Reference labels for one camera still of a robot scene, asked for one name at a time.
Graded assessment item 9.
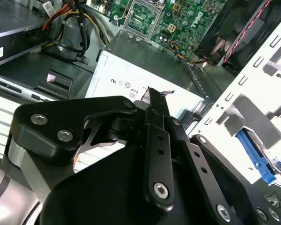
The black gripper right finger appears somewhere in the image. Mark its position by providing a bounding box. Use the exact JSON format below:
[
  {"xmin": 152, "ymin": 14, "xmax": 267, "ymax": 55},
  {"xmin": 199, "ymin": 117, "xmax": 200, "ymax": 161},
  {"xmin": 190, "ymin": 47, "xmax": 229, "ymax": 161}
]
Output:
[{"xmin": 159, "ymin": 91, "xmax": 281, "ymax": 225}]

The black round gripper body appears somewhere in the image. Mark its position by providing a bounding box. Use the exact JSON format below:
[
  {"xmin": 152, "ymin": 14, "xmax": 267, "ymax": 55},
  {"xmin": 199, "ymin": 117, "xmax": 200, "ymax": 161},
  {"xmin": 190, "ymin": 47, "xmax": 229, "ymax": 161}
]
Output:
[{"xmin": 38, "ymin": 142, "xmax": 216, "ymax": 225}]

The hard disk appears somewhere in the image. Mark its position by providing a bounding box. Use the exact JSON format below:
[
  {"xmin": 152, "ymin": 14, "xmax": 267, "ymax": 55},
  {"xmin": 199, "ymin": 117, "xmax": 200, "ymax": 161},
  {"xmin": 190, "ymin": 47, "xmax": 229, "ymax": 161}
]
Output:
[{"xmin": 235, "ymin": 127, "xmax": 281, "ymax": 187}]

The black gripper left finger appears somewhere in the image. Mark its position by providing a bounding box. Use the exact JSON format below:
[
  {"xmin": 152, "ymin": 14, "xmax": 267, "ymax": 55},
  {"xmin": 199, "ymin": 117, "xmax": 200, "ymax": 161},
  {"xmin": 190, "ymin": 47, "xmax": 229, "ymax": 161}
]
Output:
[{"xmin": 3, "ymin": 87, "xmax": 175, "ymax": 209}]

